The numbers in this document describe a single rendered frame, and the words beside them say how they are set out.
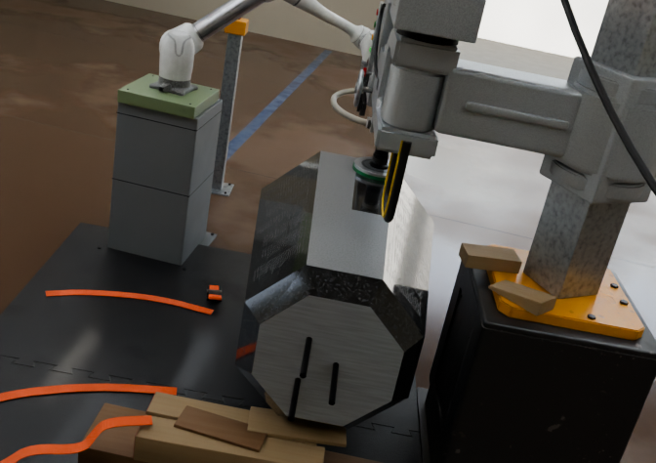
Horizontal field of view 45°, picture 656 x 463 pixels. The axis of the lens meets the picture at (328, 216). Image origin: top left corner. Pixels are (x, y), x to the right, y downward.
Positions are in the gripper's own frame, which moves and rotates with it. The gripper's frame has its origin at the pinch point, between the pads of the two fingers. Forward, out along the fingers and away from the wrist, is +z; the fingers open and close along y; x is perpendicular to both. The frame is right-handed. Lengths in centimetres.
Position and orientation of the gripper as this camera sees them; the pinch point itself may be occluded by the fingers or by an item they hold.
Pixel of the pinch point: (361, 107)
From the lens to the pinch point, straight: 421.0
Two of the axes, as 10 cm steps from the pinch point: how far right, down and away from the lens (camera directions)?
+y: 2.2, 5.0, -8.4
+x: 9.6, 0.3, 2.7
